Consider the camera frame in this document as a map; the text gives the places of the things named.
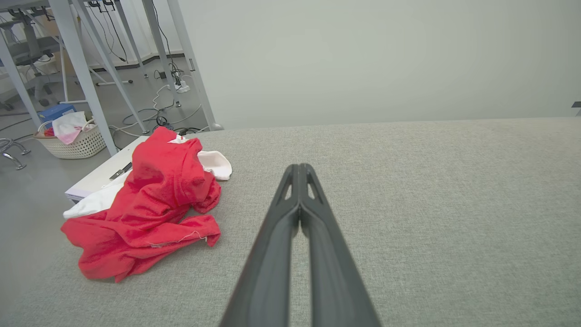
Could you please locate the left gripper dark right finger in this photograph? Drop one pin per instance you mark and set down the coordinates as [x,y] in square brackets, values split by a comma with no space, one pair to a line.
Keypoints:
[336,281]

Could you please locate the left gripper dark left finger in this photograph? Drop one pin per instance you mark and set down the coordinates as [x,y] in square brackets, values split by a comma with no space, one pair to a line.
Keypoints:
[268,272]

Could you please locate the red jersey with white sleeves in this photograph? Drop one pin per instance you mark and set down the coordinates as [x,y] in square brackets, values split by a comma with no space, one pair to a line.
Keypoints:
[154,190]

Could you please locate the white equipment case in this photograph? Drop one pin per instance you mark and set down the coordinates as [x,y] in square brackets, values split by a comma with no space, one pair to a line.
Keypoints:
[97,175]

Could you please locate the white power strip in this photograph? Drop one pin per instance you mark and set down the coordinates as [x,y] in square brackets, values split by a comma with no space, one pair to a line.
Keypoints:
[183,87]

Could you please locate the white woven laundry basket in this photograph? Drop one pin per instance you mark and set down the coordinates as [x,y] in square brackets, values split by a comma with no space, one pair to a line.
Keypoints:
[77,147]

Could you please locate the pink and white cloth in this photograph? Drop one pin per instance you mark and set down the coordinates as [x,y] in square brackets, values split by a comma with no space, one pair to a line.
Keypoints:
[68,127]

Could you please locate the blue box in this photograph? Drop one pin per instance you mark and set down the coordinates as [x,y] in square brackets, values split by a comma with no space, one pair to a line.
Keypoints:
[56,111]

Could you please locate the chrome chair base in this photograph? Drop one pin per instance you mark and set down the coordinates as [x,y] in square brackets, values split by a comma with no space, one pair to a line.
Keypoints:
[13,144]

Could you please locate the grey office chair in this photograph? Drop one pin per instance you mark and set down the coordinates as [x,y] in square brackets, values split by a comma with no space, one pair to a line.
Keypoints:
[34,45]

